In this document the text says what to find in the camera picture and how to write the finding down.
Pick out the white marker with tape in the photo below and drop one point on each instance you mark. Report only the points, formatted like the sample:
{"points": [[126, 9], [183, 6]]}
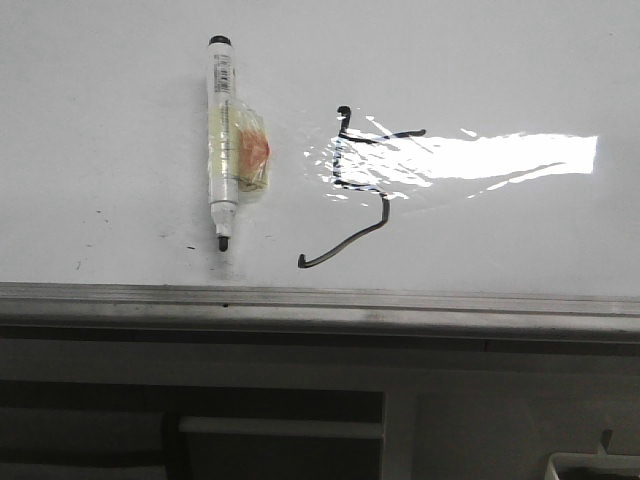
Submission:
{"points": [[238, 148]]}

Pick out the white whiteboard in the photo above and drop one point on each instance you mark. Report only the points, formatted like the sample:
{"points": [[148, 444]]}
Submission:
{"points": [[437, 146]]}

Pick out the white shelf bar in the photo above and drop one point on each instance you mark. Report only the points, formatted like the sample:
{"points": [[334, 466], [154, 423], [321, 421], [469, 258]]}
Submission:
{"points": [[280, 427]]}

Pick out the white bin corner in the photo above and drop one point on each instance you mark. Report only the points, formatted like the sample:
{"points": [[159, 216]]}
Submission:
{"points": [[591, 466]]}

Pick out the aluminium whiteboard frame rail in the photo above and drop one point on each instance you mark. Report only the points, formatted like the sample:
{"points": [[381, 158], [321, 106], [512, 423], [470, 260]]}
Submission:
{"points": [[316, 317]]}

